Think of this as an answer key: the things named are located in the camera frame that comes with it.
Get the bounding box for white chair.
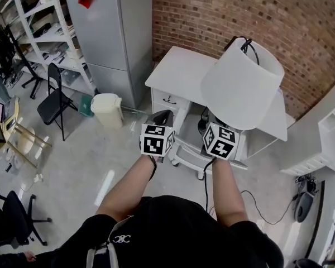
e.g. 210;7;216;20
171;137;249;180

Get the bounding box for round wooden table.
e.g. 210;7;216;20
0;95;52;169

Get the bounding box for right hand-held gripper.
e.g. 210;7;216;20
202;122;240;160

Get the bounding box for white table lamp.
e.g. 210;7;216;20
198;36;285;131

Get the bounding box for person's right forearm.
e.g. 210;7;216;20
210;157;250;229

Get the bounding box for black office chair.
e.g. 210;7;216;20
0;185;52;251

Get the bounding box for black floor cable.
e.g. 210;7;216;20
240;189;300;226

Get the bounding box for grey round floor device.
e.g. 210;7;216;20
293;191;315;223

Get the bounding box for person's left forearm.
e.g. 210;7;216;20
95;155;157;223

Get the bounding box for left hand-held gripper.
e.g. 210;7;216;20
140;109;176;157

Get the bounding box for black floor stand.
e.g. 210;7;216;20
0;23;44;99

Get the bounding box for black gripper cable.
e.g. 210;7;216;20
202;156;218;212
147;155;158;183

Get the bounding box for green box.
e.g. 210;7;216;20
78;94;95;118

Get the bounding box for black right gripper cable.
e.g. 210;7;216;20
202;156;218;212

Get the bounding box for white metal shelving rack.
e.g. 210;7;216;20
0;0;98;95

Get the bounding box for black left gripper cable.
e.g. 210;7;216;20
147;155;158;183

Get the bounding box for white desk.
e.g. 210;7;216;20
144;45;296;180

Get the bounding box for person's black shirt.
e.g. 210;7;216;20
39;195;285;268

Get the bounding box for black folding chair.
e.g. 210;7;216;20
37;63;79;142

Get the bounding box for cream trash bin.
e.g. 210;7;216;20
90;93;124;130

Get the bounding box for white cubby shelf unit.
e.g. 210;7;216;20
280;70;335;176

